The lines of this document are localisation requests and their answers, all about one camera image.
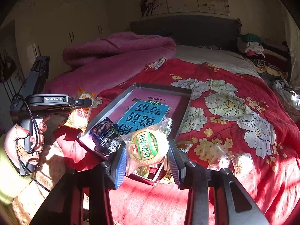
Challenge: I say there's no round yellow cookie packet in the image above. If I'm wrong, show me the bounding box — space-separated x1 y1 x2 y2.
120 118 173 176

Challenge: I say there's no grey metal tray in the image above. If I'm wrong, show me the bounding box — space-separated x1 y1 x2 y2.
76 82 194 185

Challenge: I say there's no grey bed headboard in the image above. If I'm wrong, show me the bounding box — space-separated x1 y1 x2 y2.
130 14 242 52

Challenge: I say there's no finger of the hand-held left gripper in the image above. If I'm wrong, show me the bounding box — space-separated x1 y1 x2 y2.
68 97 93 108

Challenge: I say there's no white plastic bag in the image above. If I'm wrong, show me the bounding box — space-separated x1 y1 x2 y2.
272 80 300 109

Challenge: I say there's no yellow orange snack packet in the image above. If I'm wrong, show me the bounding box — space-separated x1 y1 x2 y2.
64 87 96 129

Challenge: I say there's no white bed sheet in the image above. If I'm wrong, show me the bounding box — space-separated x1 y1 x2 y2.
175 45 260 78

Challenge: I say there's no pile of folded clothes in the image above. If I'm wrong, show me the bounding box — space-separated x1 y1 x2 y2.
237 33 291 75

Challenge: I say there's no cream curtain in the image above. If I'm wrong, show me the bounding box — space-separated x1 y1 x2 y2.
282 5 300 92

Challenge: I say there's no red floral blanket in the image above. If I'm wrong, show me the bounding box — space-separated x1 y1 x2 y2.
54 58 300 225

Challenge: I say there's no pink and blue book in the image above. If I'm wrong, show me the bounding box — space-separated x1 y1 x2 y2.
109 91 182 146

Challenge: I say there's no person's left forearm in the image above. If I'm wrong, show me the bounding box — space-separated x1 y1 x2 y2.
0 133 33 205

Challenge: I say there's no black and green snack packet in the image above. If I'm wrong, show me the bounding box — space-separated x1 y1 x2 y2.
95 128 126 157

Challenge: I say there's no dark hanging bag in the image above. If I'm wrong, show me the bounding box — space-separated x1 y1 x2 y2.
0 50 17 83

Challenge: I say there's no small orange snack packet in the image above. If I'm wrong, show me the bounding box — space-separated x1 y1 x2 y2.
177 142 194 154

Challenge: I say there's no cream wardrobe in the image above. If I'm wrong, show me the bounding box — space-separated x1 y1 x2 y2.
0 0 113 85

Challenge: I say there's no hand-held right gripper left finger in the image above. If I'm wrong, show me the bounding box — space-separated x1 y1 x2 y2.
30 143 127 225

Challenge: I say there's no pink quilt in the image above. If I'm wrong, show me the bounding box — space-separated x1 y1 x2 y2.
44 31 177 99

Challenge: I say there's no person's left hand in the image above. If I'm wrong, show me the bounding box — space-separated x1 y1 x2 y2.
5 117 51 167

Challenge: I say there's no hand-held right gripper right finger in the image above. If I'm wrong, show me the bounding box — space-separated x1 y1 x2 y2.
167 139 270 225

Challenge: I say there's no clear snack packet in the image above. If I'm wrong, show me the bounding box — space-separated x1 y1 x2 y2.
207 144 232 170
231 152 255 175

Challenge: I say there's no dark blue snack packet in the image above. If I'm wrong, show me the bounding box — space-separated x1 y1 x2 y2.
90 117 119 143

